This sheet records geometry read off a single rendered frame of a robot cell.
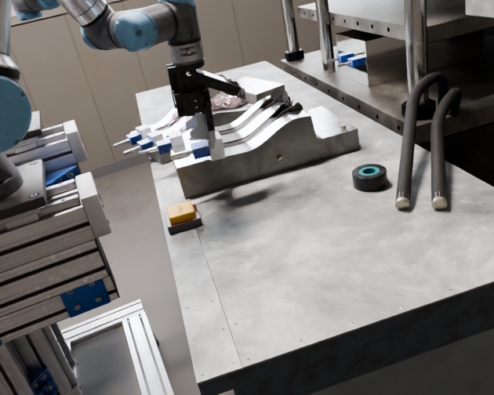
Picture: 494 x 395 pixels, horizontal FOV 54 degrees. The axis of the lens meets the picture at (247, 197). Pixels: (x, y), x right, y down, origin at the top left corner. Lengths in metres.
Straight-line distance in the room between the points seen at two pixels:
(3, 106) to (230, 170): 0.65
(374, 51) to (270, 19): 2.23
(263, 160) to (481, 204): 0.54
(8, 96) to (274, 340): 0.55
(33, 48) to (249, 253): 2.95
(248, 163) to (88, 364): 0.93
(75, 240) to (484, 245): 0.76
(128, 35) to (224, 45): 2.97
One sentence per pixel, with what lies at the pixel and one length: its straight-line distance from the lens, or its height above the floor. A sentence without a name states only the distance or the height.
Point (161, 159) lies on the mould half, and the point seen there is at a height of 0.82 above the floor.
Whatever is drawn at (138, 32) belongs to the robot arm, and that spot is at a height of 1.24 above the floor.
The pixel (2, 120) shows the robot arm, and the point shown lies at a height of 1.19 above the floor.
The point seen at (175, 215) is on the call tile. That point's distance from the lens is 1.14.
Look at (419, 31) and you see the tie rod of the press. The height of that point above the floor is 1.05.
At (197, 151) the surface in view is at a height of 0.93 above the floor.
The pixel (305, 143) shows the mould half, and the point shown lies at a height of 0.86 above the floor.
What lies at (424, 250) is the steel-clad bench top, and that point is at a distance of 0.96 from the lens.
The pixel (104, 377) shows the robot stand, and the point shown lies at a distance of 1.76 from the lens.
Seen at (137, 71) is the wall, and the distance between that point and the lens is 3.83.
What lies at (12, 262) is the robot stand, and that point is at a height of 0.92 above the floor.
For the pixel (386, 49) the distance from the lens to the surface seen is 1.98.
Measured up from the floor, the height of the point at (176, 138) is 0.91.
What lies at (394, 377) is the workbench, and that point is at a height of 0.64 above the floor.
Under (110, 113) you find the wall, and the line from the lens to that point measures 3.85.
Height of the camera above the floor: 1.35
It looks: 27 degrees down
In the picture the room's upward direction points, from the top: 12 degrees counter-clockwise
